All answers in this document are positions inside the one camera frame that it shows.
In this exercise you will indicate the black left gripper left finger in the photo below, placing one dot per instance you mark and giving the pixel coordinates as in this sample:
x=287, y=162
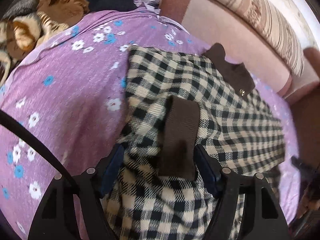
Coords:
x=101, y=181

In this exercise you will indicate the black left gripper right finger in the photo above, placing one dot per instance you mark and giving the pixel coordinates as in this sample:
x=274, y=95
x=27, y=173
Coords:
x=221, y=181

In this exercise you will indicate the black cream plaid jacket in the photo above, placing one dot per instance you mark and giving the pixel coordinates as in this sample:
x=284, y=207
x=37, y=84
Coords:
x=177, y=101

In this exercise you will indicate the purple floral bed sheet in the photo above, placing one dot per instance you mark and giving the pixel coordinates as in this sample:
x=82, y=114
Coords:
x=70, y=94

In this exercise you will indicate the tan striped fuzzy garment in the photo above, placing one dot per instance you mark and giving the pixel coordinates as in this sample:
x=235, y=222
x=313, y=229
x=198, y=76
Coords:
x=21, y=34

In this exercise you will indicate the brown fuzzy garment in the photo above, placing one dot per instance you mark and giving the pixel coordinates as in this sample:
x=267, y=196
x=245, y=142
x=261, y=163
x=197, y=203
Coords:
x=69, y=12

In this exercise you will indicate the grey knitted garment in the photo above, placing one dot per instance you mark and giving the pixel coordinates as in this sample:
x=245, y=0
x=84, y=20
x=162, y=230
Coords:
x=21, y=8

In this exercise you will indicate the beige striped pillow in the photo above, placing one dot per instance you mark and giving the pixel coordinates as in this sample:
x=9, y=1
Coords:
x=273, y=27

